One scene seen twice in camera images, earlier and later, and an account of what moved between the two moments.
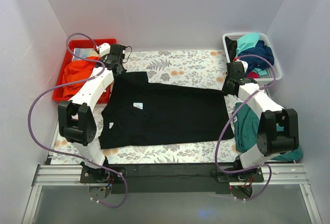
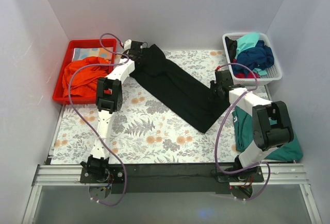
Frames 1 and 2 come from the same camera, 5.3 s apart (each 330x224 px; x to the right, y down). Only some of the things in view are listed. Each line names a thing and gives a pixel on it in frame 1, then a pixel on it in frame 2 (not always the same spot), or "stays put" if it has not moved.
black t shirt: x=136 y=112 to x=177 y=88
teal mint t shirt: x=246 y=41 stays put
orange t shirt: x=77 y=71 stays put
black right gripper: x=229 y=87 to x=216 y=91
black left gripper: x=117 y=69 to x=139 y=54
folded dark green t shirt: x=246 y=124 stays put
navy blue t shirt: x=254 y=63 stays put
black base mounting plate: x=171 y=178 stays put
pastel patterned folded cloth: x=84 y=52 stays put
